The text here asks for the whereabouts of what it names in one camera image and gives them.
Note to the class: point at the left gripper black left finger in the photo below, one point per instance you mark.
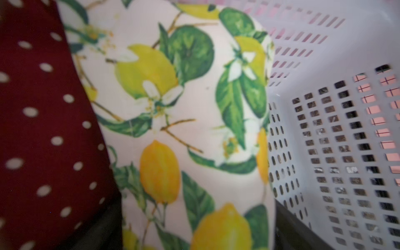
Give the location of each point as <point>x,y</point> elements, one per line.
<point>103,232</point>

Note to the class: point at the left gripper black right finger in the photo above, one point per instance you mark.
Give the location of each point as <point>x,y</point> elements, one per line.
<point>292,234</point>

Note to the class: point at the red polka dot skirt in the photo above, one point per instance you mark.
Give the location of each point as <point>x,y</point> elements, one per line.
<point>55,173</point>

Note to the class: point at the lemon print skirt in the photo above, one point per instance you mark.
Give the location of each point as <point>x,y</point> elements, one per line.
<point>179,91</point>

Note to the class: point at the white plastic basket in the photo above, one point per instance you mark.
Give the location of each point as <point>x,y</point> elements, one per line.
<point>334,94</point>

